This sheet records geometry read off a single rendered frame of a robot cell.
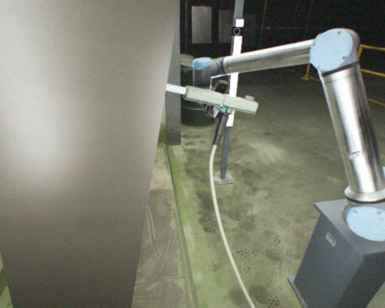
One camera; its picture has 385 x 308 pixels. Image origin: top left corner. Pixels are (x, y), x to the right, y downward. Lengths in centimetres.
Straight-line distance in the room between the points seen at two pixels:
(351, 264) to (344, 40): 91
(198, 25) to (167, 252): 666
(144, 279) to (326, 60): 147
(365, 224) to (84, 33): 101
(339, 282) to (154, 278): 100
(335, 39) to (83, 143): 77
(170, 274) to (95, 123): 128
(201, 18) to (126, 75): 718
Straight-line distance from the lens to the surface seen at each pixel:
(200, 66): 118
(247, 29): 816
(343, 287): 143
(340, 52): 89
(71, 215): 68
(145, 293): 162
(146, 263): 173
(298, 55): 110
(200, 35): 759
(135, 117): 53
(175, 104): 283
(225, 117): 97
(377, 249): 127
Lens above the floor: 144
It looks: 30 degrees down
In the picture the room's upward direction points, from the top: 1 degrees clockwise
